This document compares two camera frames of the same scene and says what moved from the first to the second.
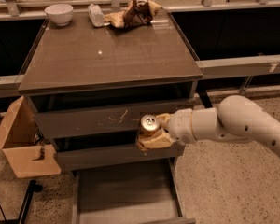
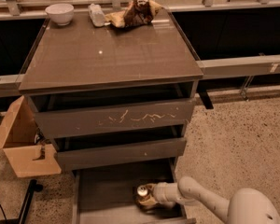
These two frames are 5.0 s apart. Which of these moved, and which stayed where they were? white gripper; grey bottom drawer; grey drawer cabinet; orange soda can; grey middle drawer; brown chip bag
Moved: orange soda can; white gripper
Stayed: grey middle drawer; grey bottom drawer; grey drawer cabinet; brown chip bag
